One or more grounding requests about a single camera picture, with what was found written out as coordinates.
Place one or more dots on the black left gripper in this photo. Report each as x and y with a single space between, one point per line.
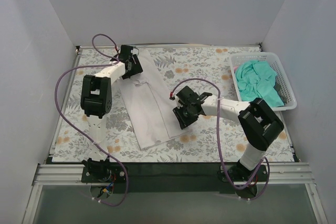
135 64

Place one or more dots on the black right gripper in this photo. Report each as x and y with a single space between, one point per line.
182 116

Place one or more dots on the white t shirt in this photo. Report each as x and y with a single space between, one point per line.
146 98

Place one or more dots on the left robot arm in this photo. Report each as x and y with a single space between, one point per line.
96 98

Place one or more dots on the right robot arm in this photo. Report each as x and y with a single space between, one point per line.
259 122

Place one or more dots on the floral patterned table mat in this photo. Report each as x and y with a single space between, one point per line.
207 70

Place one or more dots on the white plastic laundry basket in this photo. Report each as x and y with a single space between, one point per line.
274 62

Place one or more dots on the teal t shirt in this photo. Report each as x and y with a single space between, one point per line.
257 79

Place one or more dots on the grey garment in basket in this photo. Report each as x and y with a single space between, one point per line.
277 87

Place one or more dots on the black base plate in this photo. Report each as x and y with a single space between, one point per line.
158 177

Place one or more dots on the aluminium frame rail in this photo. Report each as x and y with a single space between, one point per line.
70 174

